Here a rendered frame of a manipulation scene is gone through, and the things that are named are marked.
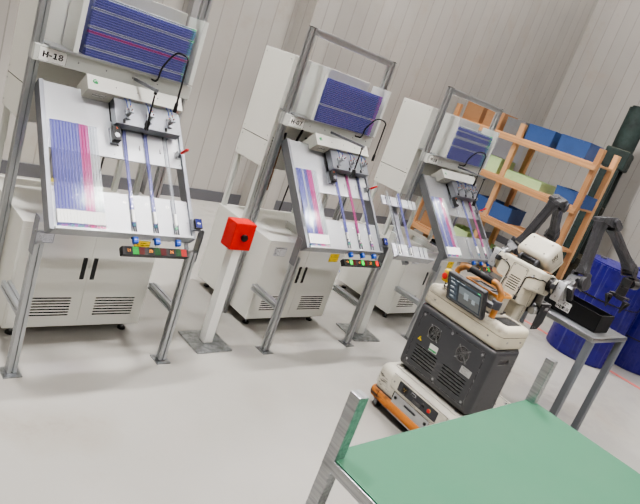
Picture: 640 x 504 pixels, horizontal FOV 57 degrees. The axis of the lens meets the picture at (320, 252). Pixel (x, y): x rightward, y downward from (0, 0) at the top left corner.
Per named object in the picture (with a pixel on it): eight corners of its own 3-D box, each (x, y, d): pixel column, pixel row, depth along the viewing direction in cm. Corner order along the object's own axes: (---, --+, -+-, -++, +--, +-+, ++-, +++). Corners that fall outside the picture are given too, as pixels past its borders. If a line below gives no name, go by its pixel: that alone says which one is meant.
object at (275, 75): (293, 301, 453) (370, 83, 407) (217, 303, 404) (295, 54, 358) (246, 264, 498) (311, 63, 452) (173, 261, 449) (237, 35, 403)
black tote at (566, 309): (516, 288, 388) (523, 273, 385) (530, 289, 399) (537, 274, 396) (593, 332, 347) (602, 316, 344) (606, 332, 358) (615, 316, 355)
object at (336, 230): (377, 253, 392) (381, 251, 390) (305, 247, 346) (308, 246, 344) (371, 226, 397) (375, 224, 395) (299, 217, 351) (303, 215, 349)
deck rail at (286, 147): (302, 250, 348) (309, 247, 344) (300, 250, 346) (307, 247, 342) (282, 142, 366) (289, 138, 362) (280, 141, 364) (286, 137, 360)
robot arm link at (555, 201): (551, 188, 343) (565, 198, 337) (557, 193, 354) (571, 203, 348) (501, 248, 355) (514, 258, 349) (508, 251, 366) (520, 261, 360)
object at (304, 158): (363, 202, 403) (369, 200, 400) (292, 191, 357) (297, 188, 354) (354, 159, 412) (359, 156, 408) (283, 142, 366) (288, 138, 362)
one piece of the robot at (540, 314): (527, 330, 330) (544, 296, 324) (490, 306, 350) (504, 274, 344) (542, 329, 340) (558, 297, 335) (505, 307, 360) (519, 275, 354)
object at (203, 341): (231, 351, 348) (271, 230, 327) (197, 354, 331) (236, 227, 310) (211, 330, 364) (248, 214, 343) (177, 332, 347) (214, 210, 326)
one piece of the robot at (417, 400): (440, 431, 303) (446, 418, 301) (388, 385, 333) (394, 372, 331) (443, 431, 305) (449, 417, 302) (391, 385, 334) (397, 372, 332)
